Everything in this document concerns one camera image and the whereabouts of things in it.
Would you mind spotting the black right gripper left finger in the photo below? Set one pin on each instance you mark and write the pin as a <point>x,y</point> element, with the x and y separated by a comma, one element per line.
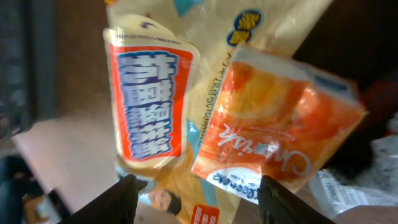
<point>118,204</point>

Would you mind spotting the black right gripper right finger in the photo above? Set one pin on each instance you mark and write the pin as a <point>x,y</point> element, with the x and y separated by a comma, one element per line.
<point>278,205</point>

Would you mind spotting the yellow chip bag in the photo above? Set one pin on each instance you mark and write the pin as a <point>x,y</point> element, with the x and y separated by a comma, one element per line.
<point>166,60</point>

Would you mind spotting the small orange box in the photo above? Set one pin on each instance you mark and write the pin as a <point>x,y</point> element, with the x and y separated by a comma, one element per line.
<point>274,116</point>

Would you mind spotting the silver foil packet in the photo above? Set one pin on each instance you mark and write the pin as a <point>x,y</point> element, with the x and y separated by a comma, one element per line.
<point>375,185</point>

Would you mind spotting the grey plastic mesh basket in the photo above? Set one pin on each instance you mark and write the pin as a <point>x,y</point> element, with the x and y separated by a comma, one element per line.
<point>28,64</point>

